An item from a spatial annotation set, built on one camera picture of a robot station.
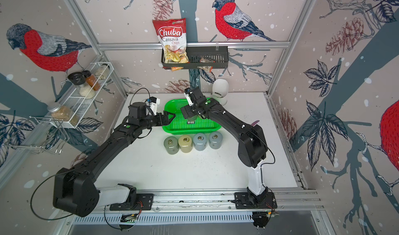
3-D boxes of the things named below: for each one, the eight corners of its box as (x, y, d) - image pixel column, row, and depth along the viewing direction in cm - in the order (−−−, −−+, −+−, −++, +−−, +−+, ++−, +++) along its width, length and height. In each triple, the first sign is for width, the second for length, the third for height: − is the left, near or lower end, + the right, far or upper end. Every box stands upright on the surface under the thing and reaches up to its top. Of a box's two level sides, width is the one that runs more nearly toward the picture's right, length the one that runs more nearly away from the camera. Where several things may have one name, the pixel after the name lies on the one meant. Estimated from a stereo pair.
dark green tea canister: (166, 154, 91) (162, 148, 84) (168, 142, 97) (165, 135, 90) (179, 154, 91) (177, 147, 84) (181, 142, 97) (179, 135, 90)
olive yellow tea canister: (179, 153, 92) (177, 145, 85) (180, 142, 97) (178, 134, 89) (193, 153, 92) (192, 145, 85) (193, 142, 97) (192, 134, 89)
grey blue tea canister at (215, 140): (208, 149, 94) (209, 142, 87) (208, 138, 99) (208, 131, 91) (222, 149, 94) (223, 142, 87) (221, 138, 99) (222, 131, 91)
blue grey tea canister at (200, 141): (193, 151, 93) (192, 143, 85) (194, 139, 98) (193, 131, 90) (207, 151, 93) (207, 143, 85) (207, 139, 98) (207, 131, 90)
